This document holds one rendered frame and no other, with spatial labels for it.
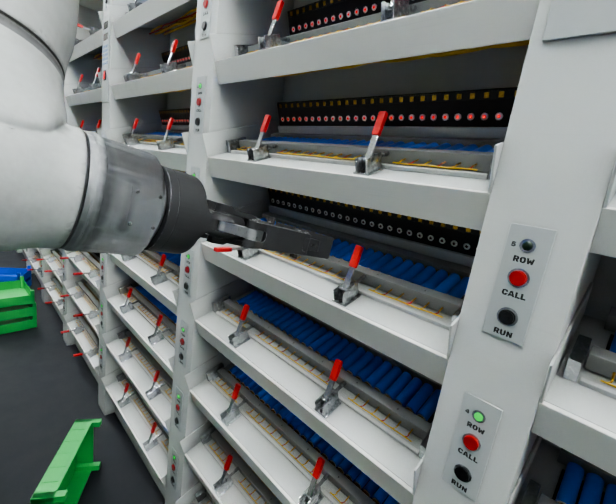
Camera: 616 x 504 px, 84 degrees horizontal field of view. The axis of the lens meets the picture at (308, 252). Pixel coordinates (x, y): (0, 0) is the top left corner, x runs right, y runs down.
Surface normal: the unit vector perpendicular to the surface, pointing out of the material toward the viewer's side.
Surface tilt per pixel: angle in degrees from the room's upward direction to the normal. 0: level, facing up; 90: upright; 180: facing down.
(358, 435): 19
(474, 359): 90
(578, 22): 90
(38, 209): 108
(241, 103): 90
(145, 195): 90
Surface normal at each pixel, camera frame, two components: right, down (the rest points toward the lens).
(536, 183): -0.70, 0.05
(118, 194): 0.73, 0.11
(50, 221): 0.66, 0.62
